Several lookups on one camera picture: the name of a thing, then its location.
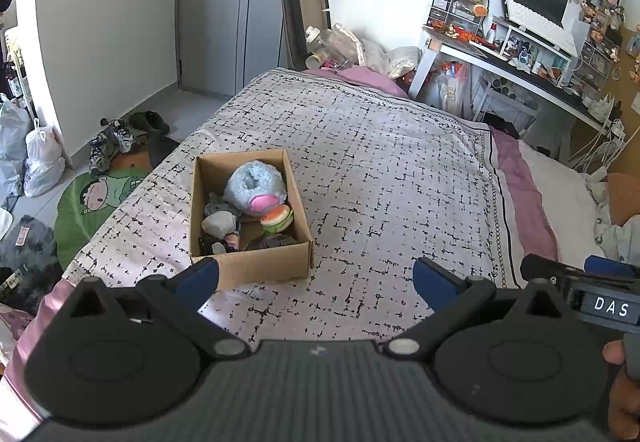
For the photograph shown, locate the person's right hand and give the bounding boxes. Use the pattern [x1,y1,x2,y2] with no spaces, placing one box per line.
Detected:
[602,339,640,442]

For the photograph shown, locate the green cartoon rug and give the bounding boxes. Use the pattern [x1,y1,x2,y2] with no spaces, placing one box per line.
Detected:
[54,167,151,267]

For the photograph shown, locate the large flat cardboard box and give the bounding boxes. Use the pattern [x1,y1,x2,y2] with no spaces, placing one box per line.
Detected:
[279,0,332,71]

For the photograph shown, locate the large white plastic bag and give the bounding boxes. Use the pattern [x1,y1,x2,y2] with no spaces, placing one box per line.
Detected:
[0,94,33,195]

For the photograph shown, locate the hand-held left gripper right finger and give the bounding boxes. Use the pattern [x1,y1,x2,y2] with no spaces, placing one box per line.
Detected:
[385,258,576,360]

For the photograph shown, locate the grey door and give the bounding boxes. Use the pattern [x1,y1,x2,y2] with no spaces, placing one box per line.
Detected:
[177,0,298,97]

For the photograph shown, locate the grey sneaker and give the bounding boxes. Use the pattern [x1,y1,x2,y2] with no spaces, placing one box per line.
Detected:
[88,132,121,173]
[101,118,137,153]

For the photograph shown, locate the cream pillow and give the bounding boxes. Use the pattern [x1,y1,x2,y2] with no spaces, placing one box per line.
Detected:
[360,42,423,80]

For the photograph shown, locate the burger plush toy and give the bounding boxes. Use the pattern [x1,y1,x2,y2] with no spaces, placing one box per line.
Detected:
[260,204,295,235]

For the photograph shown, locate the tall clear drawer organizer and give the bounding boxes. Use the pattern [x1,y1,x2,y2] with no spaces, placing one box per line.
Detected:
[570,19,621,95]

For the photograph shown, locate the storage rack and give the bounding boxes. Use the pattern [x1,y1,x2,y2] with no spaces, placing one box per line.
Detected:
[2,24,38,123]

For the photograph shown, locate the clear plastic jar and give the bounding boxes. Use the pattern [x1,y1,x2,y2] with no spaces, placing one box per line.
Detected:
[322,29,348,60]

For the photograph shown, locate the white monitor riser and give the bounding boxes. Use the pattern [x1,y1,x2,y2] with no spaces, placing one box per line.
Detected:
[492,16,576,72]

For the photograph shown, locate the white desk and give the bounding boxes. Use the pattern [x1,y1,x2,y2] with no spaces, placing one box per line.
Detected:
[407,24,623,163]

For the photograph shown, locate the white pillow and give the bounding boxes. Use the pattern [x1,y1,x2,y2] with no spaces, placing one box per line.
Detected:
[517,139,611,267]

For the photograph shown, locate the dark grey plush toy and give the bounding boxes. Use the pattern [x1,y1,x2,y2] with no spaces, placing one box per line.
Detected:
[245,233,298,251]

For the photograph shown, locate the white keyboard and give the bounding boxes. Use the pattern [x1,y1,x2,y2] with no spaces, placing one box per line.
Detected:
[504,0,578,52]

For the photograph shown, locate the grey fluffy plush toy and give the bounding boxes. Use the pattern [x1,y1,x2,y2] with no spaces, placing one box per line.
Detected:
[223,161,288,217]

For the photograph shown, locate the dark slippers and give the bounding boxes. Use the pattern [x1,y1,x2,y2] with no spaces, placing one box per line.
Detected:
[127,110,171,135]

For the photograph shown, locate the light blue cloth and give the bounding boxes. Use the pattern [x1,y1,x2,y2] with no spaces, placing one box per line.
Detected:
[592,217,640,263]

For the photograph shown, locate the white marshmallow plush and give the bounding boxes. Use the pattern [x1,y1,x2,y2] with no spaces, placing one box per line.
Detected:
[201,213,237,237]

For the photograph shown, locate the grid-print blanket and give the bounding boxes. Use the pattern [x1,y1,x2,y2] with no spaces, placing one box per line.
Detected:
[60,69,521,358]

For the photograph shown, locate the lace pillow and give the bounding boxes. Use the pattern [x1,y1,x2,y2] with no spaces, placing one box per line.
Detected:
[327,23,368,67]

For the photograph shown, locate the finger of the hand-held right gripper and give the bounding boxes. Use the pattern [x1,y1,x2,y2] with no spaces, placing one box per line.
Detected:
[520,253,576,290]
[584,256,640,281]

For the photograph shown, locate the orange pillow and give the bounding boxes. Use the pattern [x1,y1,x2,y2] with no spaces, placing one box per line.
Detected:
[606,172,640,227]

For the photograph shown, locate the white cables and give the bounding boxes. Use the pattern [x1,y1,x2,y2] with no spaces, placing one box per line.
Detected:
[570,119,626,175]

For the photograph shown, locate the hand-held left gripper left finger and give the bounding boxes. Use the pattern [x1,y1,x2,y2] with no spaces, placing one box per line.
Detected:
[60,258,252,363]

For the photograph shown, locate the cork board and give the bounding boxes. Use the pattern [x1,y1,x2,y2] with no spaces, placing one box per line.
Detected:
[607,12,640,123]

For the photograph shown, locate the white storage cart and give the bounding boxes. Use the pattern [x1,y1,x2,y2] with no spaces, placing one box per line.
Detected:
[472,72,541,127]

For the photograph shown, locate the brown floor mat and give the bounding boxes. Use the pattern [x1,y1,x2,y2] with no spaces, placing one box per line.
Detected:
[110,149,153,173]

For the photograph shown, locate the clear plastic bag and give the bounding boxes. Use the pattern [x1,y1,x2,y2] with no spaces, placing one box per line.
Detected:
[425,59,473,115]

